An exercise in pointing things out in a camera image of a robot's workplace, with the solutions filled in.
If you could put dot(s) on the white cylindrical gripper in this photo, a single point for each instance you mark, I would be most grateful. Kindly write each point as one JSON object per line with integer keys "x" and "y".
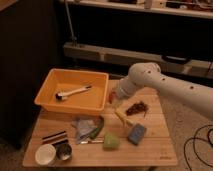
{"x": 124, "y": 89}

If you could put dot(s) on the small orange apple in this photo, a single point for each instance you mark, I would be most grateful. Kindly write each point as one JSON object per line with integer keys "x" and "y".
{"x": 111, "y": 97}

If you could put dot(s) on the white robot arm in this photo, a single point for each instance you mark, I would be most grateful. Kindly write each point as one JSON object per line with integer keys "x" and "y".
{"x": 140, "y": 75}

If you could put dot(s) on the yellow plastic tray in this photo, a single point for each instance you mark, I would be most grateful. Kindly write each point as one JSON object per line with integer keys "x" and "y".
{"x": 91, "y": 102}

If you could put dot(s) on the dark grape bunch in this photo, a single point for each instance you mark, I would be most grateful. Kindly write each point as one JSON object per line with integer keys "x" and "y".
{"x": 139, "y": 107}

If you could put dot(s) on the green cucumber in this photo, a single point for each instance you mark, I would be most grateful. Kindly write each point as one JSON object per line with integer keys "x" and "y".
{"x": 98, "y": 129}

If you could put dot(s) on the blue sponge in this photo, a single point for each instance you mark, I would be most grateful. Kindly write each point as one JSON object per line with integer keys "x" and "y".
{"x": 136, "y": 134}

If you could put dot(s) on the grey blue cloth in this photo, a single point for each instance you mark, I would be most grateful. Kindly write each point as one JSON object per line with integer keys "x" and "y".
{"x": 84, "y": 127}

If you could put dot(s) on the green plastic cup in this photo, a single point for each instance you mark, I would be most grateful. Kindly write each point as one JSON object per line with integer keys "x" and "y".
{"x": 111, "y": 141}

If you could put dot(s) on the small metal knife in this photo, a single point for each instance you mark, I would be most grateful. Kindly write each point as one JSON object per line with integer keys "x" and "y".
{"x": 92, "y": 142}

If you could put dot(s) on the metal vertical pole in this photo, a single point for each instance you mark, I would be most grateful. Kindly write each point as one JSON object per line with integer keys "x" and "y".
{"x": 73, "y": 38}

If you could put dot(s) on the dark chopstick upper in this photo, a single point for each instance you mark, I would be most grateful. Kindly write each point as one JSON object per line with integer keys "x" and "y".
{"x": 53, "y": 135}

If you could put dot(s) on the dark chopstick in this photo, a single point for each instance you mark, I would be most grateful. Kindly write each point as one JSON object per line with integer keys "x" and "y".
{"x": 56, "y": 141}
{"x": 53, "y": 135}

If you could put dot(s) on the dark chopstick lower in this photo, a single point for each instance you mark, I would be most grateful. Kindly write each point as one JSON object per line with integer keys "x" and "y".
{"x": 56, "y": 141}

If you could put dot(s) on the metal cup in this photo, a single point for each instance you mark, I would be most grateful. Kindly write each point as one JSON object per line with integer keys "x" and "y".
{"x": 64, "y": 152}

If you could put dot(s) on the white bowl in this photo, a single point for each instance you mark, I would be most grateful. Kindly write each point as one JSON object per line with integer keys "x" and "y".
{"x": 45, "y": 155}

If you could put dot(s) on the white handled dish brush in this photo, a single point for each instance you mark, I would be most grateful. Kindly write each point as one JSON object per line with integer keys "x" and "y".
{"x": 65, "y": 94}

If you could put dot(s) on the grey metal shelf rail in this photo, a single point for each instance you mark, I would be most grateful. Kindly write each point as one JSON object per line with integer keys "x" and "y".
{"x": 176, "y": 65}

